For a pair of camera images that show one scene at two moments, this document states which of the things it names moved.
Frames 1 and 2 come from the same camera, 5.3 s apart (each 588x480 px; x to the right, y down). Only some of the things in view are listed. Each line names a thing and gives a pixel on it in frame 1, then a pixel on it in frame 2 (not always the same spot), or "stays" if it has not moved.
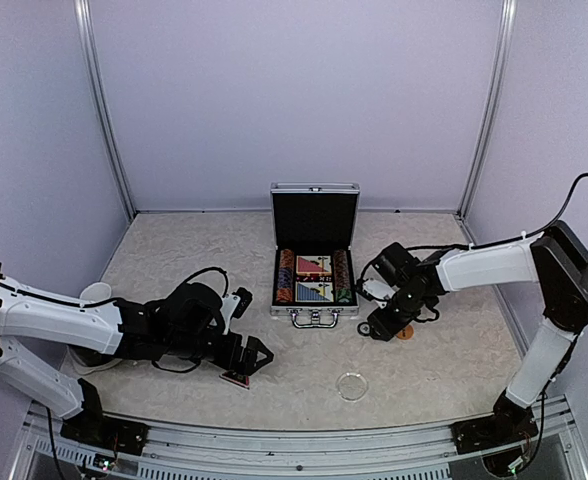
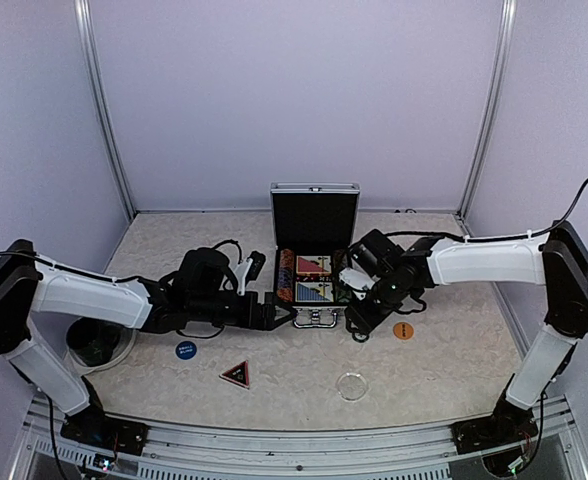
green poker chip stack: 343,295 stays
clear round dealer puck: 352,386 stays
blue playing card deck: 314,291 stays
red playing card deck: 313,264 stays
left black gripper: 245,367 -> 264,319
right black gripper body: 395,322 -> 376,314
